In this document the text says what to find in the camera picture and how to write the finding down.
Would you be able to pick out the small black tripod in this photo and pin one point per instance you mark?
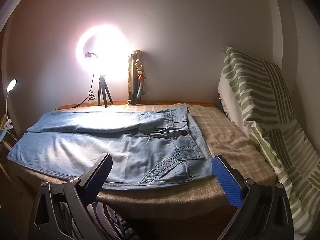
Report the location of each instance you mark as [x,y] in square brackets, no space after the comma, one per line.
[102,85]

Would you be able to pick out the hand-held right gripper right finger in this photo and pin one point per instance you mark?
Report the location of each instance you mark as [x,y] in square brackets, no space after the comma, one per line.
[226,180]

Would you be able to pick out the light blue denim pants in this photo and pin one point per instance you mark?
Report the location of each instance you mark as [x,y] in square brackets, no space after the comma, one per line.
[100,142]

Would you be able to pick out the black gooseneck phone clip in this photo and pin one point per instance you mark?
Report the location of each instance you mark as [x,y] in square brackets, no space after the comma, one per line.
[88,54]

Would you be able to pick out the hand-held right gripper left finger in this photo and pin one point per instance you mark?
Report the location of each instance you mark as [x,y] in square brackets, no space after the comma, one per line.
[96,180]

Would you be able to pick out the colourful shelf rack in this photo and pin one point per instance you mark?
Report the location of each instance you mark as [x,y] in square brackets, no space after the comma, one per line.
[136,80]

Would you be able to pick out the white gooseneck clip lamp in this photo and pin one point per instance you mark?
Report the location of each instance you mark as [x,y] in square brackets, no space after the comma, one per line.
[11,85]

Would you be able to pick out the white green patterned throw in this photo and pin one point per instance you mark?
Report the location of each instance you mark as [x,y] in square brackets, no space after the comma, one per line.
[250,85]

